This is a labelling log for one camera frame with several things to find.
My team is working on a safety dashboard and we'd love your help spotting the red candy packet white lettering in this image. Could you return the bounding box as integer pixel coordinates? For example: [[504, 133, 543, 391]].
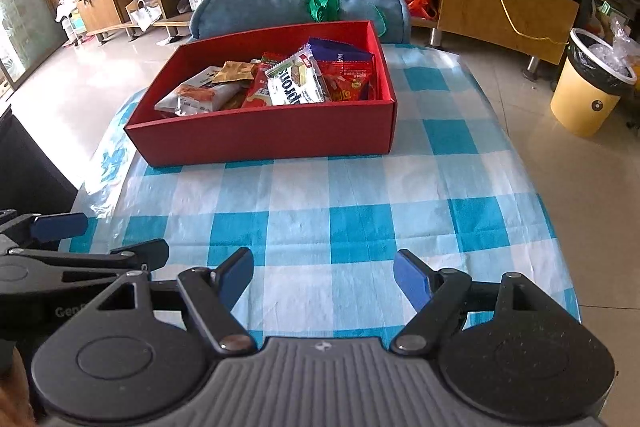
[[317, 59, 376, 104]]

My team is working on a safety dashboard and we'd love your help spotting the rolled blue blanket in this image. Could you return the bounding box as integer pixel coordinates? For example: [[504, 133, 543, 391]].
[[189, 0, 412, 45]]

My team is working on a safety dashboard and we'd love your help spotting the white and green cookie packet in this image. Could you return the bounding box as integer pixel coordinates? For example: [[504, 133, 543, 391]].
[[264, 46, 332, 106]]

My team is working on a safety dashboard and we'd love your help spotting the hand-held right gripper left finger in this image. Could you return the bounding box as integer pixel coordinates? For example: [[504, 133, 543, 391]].
[[95, 247, 258, 355]]

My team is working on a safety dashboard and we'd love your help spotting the brown snack packet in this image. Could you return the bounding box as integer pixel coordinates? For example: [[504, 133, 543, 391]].
[[212, 61, 258, 85]]

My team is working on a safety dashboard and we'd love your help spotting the dark purple wafer packet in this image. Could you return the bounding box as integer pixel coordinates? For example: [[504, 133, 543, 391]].
[[306, 37, 375, 64]]

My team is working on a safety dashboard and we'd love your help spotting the glass door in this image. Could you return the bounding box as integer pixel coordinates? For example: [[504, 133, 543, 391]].
[[0, 0, 66, 102]]

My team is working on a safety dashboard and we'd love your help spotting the red packet with crown print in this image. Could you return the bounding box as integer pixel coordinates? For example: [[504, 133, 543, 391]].
[[240, 52, 286, 110]]

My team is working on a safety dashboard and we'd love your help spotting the red cardboard box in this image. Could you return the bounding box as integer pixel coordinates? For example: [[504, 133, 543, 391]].
[[124, 20, 398, 168]]

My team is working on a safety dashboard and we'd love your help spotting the yellow trash bin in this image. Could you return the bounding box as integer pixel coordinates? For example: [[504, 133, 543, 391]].
[[550, 28, 638, 138]]

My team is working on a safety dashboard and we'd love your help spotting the green strap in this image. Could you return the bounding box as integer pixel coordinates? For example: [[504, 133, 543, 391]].
[[306, 0, 390, 38]]

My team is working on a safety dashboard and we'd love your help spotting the white plastic bag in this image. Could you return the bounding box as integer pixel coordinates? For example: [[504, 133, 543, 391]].
[[125, 0, 163, 32]]

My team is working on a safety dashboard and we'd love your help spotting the white packet with orange picture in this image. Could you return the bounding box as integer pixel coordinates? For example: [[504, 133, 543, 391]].
[[154, 82, 243, 118]]

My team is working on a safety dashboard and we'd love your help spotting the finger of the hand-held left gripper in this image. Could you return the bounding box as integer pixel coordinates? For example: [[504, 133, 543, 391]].
[[7, 238, 171, 284], [0, 208, 89, 254]]

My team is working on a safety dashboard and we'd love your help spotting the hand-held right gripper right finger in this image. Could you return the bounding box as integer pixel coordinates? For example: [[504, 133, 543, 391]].
[[390, 249, 556, 355]]

